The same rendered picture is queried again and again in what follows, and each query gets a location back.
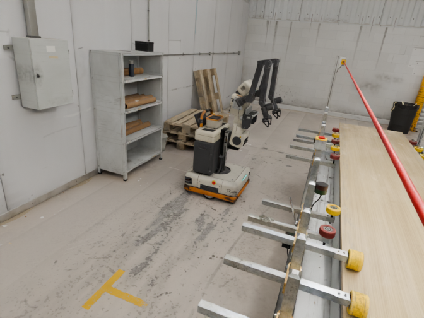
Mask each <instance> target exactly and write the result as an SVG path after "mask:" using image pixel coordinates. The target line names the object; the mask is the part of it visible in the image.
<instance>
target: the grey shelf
mask: <svg viewBox="0 0 424 318"><path fill-rule="evenodd" d="M126 51H130V52H126ZM161 55H162V59H161ZM129 60H133V61H134V67H135V68H140V67H142V68H143V70H144V72H143V74H135V75H134V77H130V76H129V75H126V76H124V68H129ZM90 67H91V83H92V93H93V109H94V119H95V136H96V145H97V162H98V174H102V172H101V171H100V169H102V170H107V171H109V172H114V173H117V174H121V175H123V178H124V179H123V181H127V173H128V172H129V171H131V170H132V169H134V168H135V167H137V166H139V165H141V164H143V163H145V162H147V161H148V160H151V159H152V158H154V157H155V156H157V155H159V154H160V158H159V160H162V131H163V52H145V51H138V50H124V51H121V50H91V49H90ZM160 91H161V101H160ZM136 93H139V94H140V95H141V94H145V96H146V95H153V96H154V97H156V102H153V103H148V104H145V105H140V106H137V107H133V108H130V109H125V96H126V95H132V94H136ZM120 97H121V102H120ZM160 104H161V110H160ZM138 119H141V121H142V122H143V123H144V122H147V121H149V122H150V123H151V125H150V126H149V127H146V128H144V129H142V130H139V131H137V132H134V133H132V134H130V135H127V136H126V123H128V122H132V121H135V120H138ZM121 130H122V134H121ZM136 144H137V146H136Z"/></svg>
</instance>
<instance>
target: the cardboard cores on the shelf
mask: <svg viewBox="0 0 424 318"><path fill-rule="evenodd" d="M143 72H144V70H143V68H142V67H140V68H134V74H143ZM126 75H129V68H124V76H126ZM153 102H156V97H154V96H153V95H146V96H145V94H141V95H140V94H139V93H136V94H132V95H126V96H125V109H130V108H133V107H137V106H140V105H145V104H148V103H153ZM150 125H151V123H150V122H149V121H147V122H144V123H143V122H142V121H141V119H138V120H135V121H132V122H128V123H126V136H127V135H130V134H132V133H135V132H137V131H139V130H142V129H144V128H146V127H149V126H150Z"/></svg>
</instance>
